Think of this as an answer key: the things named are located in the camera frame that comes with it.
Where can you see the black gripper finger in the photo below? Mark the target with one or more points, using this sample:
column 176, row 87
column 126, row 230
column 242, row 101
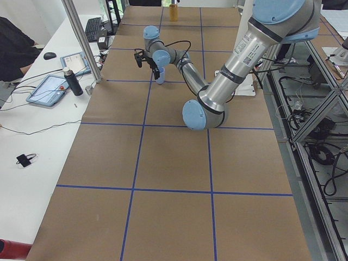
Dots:
column 156, row 72
column 138, row 59

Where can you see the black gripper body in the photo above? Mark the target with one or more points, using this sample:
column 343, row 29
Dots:
column 153, row 64

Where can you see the light blue plastic cup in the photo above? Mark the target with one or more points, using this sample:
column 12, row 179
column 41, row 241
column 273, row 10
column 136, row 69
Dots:
column 161, row 78

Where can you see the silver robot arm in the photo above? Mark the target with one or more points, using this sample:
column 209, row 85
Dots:
column 271, row 23

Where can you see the yellow wooden cup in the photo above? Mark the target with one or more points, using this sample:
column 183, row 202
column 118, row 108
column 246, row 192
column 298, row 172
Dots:
column 173, row 12

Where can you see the black box on desk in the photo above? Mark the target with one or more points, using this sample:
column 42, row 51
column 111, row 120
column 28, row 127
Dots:
column 103, row 43

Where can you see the black computer keyboard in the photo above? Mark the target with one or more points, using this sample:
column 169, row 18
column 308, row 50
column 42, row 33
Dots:
column 92, row 28

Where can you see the black water bottle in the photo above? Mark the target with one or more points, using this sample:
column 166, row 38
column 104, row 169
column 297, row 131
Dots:
column 72, row 81

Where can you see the black computer mouse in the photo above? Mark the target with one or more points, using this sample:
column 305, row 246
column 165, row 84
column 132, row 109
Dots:
column 49, row 55

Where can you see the blue teach pendant tablet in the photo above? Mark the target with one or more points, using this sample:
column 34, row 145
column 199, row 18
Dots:
column 49, row 91

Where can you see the seated person in black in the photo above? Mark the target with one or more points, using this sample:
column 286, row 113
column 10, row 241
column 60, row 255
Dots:
column 18, row 52

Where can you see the small black adapter device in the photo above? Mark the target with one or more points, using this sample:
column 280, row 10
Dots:
column 25, row 160

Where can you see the red object at edge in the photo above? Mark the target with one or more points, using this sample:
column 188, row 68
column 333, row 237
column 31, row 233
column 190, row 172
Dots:
column 14, row 250

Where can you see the aluminium frame post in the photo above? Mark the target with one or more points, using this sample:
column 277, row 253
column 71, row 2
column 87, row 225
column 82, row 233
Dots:
column 81, row 38

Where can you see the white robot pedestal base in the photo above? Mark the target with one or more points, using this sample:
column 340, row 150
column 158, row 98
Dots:
column 246, row 88

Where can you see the aluminium truss frame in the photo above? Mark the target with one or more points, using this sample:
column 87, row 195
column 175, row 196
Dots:
column 307, row 97

